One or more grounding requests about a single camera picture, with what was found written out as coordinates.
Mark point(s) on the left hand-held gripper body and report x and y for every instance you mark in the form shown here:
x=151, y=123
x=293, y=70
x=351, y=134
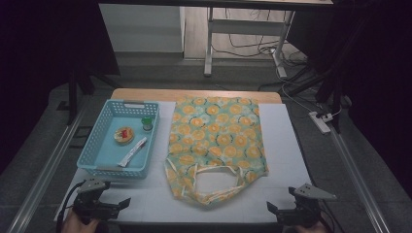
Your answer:
x=94, y=204

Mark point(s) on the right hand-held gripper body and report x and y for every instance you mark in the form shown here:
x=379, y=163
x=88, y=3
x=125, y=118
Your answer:
x=304, y=210

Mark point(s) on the light blue plastic basket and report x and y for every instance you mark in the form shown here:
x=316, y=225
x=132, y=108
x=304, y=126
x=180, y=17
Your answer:
x=110, y=155

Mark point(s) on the white tube with red end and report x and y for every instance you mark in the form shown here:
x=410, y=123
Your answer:
x=132, y=152

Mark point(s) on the round tin with red centre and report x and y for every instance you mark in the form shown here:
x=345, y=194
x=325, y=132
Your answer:
x=123, y=135

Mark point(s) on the small jar with green lid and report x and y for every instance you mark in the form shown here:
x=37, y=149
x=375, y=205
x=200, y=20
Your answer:
x=147, y=123

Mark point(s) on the orange print fabric tote bag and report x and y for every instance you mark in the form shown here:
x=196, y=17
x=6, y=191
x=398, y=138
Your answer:
x=213, y=136

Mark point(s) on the person's right hand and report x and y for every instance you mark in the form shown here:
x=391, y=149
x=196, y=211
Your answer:
x=311, y=229

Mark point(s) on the person's left hand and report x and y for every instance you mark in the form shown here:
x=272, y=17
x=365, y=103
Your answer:
x=77, y=226

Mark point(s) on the white table mat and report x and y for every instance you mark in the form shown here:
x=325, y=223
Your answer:
x=285, y=155

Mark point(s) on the white power strip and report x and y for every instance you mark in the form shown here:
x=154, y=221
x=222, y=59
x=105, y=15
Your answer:
x=319, y=122

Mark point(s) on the black metal stand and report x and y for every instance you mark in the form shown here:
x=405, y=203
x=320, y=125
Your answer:
x=73, y=97
x=333, y=93

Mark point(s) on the white cabinet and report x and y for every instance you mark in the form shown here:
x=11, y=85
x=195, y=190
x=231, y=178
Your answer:
x=142, y=29

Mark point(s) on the aluminium rail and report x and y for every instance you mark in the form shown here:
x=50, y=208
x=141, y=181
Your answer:
x=45, y=174
x=356, y=181

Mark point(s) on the white metal desk frame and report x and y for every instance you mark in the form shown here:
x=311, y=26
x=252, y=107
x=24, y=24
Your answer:
x=246, y=27

